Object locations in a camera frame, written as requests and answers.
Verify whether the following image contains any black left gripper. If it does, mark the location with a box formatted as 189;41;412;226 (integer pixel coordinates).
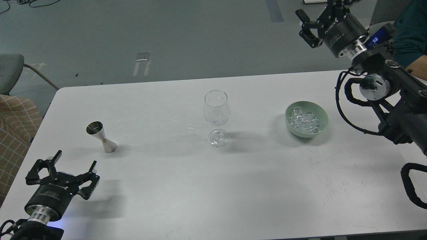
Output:
24;150;100;221

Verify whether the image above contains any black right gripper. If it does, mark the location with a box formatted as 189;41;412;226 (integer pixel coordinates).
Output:
295;0;369;58

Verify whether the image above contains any steel cocktail jigger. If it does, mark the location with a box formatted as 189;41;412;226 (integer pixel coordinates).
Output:
86;121;117;154

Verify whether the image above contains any clear ice cubes pile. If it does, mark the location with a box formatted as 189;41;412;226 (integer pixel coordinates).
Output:
287;106;324;134

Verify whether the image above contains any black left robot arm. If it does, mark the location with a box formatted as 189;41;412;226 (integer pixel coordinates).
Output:
1;150;100;240

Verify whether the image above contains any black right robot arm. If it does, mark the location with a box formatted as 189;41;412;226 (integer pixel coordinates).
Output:
295;0;427;155

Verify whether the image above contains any clear wine glass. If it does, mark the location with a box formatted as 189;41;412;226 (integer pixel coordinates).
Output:
204;90;231;147

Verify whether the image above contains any blue floor tape strip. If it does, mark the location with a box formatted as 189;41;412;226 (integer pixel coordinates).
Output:
265;0;284;23

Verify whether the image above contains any grey chair with plaid cushion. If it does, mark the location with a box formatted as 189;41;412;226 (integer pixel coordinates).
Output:
0;53;59;204

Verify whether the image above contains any seated person in green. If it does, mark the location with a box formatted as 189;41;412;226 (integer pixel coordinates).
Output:
394;0;427;81

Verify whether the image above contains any green bowl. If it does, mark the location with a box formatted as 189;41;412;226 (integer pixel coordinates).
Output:
284;101;329;138

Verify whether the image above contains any black floor cable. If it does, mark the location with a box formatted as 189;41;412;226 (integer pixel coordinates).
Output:
0;0;60;14

